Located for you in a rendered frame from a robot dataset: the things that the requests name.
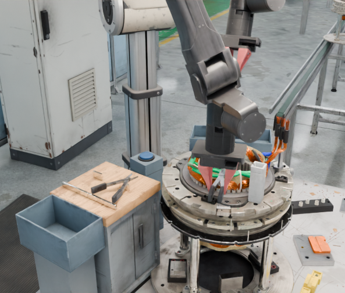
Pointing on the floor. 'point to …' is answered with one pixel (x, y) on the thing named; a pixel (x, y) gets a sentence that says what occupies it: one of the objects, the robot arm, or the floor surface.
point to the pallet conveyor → (297, 95)
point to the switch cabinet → (50, 77)
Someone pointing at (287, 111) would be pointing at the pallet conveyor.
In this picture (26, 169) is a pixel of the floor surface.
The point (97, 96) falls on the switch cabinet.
